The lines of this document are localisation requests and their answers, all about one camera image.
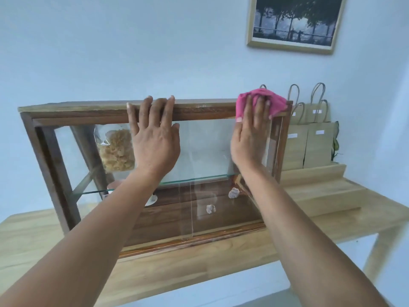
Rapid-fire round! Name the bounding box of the framed tree picture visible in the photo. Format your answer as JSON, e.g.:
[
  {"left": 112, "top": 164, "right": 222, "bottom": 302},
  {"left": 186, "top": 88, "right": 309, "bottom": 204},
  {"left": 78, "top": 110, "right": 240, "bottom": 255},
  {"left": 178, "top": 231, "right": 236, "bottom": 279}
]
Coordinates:
[{"left": 246, "top": 0, "right": 348, "bottom": 55}]

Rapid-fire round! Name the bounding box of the wooden glass display case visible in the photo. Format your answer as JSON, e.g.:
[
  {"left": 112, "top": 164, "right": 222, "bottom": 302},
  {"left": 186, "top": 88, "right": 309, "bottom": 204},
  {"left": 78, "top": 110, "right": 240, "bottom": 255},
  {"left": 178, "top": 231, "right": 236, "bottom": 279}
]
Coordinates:
[{"left": 18, "top": 98, "right": 294, "bottom": 260}]

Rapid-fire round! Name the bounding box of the person's right hand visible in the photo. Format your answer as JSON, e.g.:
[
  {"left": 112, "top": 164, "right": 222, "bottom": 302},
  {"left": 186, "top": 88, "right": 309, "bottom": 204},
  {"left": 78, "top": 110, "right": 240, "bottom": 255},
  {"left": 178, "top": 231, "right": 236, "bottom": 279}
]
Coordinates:
[{"left": 230, "top": 94, "right": 272, "bottom": 169}]

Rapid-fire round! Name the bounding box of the person's left hand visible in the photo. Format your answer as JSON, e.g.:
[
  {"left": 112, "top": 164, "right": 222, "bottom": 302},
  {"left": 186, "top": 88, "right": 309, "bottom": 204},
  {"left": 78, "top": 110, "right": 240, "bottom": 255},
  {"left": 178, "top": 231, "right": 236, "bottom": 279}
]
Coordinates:
[{"left": 127, "top": 95, "right": 181, "bottom": 180}]

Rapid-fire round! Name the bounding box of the person's left forearm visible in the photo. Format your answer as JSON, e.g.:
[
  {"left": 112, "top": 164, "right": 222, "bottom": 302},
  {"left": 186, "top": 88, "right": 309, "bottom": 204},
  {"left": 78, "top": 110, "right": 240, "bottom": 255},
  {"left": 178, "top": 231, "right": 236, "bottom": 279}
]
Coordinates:
[{"left": 0, "top": 169, "right": 175, "bottom": 307}]

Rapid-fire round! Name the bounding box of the brown paper bag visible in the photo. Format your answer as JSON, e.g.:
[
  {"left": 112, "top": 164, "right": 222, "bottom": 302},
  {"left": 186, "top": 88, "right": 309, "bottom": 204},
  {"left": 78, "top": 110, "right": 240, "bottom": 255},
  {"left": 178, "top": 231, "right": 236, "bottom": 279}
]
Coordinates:
[
  {"left": 305, "top": 82, "right": 332, "bottom": 124},
  {"left": 281, "top": 102, "right": 309, "bottom": 172},
  {"left": 287, "top": 84, "right": 308, "bottom": 126},
  {"left": 302, "top": 99, "right": 336, "bottom": 169}
]

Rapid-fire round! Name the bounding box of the clear bag of crackers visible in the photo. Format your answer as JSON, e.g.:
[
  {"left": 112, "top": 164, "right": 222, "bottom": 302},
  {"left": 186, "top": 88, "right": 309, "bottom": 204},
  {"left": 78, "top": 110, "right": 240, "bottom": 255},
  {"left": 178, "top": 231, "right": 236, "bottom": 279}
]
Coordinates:
[{"left": 94, "top": 124, "right": 137, "bottom": 174}]

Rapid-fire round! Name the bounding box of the person's right forearm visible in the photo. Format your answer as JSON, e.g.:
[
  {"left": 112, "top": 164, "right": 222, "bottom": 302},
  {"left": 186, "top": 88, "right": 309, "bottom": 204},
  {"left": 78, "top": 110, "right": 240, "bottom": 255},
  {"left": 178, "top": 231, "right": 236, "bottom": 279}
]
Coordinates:
[{"left": 235, "top": 162, "right": 391, "bottom": 307}]

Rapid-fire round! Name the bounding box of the green plant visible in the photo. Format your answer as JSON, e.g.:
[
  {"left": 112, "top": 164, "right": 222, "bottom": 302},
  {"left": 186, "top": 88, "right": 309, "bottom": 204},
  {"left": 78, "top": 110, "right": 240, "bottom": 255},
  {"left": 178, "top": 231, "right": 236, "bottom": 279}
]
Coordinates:
[{"left": 330, "top": 121, "right": 343, "bottom": 162}]

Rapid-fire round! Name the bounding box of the pink cleaning cloth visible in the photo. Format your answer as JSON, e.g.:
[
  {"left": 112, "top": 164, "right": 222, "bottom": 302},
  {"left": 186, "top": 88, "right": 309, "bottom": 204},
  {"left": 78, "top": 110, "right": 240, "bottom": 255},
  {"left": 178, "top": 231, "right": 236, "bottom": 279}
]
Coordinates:
[{"left": 235, "top": 88, "right": 288, "bottom": 123}]

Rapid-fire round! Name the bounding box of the wooden stepped riser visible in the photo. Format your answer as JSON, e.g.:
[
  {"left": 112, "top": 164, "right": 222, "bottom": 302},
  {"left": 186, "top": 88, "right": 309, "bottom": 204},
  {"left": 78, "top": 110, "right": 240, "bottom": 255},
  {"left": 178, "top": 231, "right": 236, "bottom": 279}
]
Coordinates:
[{"left": 281, "top": 162, "right": 372, "bottom": 218}]

